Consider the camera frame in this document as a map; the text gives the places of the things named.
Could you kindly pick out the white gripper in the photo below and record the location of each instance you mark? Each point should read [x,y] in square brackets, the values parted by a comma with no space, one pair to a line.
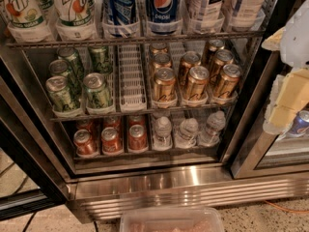
[297,42]

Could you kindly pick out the green can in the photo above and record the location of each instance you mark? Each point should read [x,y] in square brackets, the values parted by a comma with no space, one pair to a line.
[97,90]
[61,94]
[62,67]
[100,59]
[71,55]

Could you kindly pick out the front right gold can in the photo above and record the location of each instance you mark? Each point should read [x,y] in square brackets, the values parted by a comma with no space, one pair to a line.
[227,81]

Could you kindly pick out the gold can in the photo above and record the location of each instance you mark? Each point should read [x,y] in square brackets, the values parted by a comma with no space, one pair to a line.
[155,48]
[227,81]
[188,60]
[221,58]
[197,80]
[161,60]
[164,85]
[210,48]

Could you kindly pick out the blue can behind door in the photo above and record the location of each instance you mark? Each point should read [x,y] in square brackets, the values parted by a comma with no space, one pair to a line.
[300,124]

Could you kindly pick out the back right gold can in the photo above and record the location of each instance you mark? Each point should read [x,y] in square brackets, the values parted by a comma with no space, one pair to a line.
[210,48]

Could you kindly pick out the front middle gold can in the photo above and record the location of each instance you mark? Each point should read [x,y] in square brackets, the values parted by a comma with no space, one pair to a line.
[197,80]

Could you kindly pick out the glass fridge door right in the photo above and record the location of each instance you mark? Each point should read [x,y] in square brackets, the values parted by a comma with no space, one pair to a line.
[260,153]

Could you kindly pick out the front left gold can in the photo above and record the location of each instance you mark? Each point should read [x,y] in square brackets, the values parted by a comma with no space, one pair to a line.
[164,85]

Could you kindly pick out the back left gold can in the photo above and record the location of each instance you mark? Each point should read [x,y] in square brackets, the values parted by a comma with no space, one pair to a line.
[155,48]

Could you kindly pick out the front right red can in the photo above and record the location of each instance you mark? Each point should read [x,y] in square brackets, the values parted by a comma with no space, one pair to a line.
[137,138]

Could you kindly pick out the red can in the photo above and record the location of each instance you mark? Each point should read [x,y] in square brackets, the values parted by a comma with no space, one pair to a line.
[137,138]
[111,141]
[85,144]

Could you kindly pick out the front middle red can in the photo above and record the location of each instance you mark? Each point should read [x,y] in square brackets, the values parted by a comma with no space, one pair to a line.
[111,141]

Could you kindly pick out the front left red can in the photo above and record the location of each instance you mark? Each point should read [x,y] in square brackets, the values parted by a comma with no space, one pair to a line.
[85,144]

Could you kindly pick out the open fridge door left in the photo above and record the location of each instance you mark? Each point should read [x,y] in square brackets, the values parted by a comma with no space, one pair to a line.
[25,139]

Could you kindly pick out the right white tea bottle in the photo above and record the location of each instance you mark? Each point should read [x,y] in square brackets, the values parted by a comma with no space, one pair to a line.
[243,14]

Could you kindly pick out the white tea bottle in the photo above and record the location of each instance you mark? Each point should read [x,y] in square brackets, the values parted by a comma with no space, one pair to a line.
[243,14]
[203,14]

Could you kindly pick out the left white tea bottle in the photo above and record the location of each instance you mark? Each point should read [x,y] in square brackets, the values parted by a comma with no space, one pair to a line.
[203,14]

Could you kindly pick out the right water bottle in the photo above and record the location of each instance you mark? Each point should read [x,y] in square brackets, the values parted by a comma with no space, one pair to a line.
[209,135]

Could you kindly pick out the water bottle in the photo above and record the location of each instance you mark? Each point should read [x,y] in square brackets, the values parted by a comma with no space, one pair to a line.
[209,135]
[186,133]
[162,134]

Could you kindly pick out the middle water bottle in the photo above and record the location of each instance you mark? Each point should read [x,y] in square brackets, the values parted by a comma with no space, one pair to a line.
[186,133]

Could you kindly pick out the right pepsi bottle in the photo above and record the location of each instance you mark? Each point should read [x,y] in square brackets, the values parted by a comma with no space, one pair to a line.
[162,14]

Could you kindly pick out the pepsi bottle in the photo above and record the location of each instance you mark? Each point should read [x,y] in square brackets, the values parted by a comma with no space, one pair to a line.
[121,14]
[162,14]

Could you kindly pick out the left water bottle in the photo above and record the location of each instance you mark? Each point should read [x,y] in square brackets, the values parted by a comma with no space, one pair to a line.
[162,134]

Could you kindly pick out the left pepsi bottle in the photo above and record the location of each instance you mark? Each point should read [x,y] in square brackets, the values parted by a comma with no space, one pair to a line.
[121,14]

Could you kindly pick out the clear plastic food container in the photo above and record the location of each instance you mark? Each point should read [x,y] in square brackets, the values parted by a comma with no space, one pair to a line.
[172,219]

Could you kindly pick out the right 7up bottle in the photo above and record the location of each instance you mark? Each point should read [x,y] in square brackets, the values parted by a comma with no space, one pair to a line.
[75,19]

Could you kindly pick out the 7up bottle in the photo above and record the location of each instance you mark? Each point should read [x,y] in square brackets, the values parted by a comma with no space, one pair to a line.
[28,19]
[75,19]

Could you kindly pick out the left 7up bottle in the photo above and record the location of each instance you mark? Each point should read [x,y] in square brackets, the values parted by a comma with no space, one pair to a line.
[28,19]

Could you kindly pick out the upper wire shelf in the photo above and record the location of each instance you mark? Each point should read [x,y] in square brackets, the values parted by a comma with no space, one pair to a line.
[136,40]

